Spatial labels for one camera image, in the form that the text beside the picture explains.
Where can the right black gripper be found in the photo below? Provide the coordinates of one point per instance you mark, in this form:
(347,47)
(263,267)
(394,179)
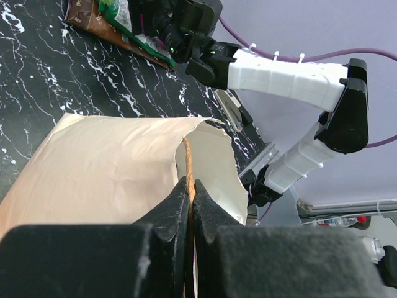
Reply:
(183,26)

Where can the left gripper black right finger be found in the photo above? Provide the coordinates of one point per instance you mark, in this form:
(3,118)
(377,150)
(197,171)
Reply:
(279,261)

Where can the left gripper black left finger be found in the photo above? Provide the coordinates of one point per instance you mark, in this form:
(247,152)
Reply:
(141,259)

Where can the green snack bag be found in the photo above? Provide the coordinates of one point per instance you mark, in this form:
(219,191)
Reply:
(125,17)

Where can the brown kettle chips bag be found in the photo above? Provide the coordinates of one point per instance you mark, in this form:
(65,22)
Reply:
(85,15)

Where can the brown paper bag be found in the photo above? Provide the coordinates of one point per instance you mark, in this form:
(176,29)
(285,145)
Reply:
(108,170)

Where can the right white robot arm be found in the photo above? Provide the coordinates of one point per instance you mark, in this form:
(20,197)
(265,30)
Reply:
(318,110)

